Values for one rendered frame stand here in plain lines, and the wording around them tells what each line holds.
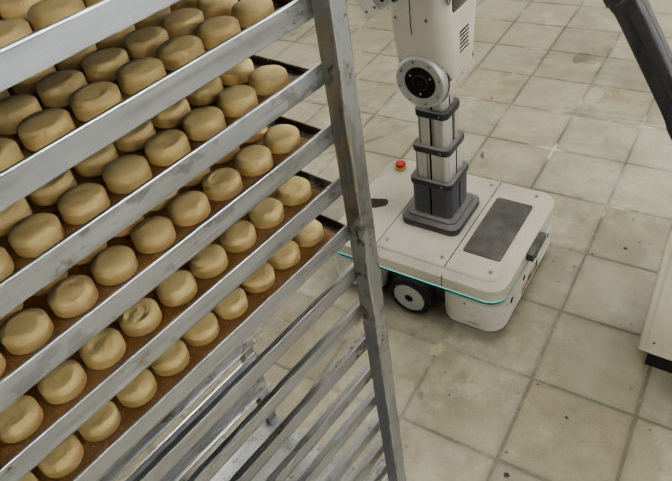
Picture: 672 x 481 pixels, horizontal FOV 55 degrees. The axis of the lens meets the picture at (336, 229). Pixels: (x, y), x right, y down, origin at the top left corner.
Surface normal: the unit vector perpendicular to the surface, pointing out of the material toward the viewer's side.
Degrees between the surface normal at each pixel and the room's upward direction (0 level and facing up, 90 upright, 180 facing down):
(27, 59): 90
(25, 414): 0
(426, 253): 0
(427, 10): 90
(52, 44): 90
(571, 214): 0
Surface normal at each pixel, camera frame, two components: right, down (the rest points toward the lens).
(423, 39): -0.50, 0.73
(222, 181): -0.13, -0.75
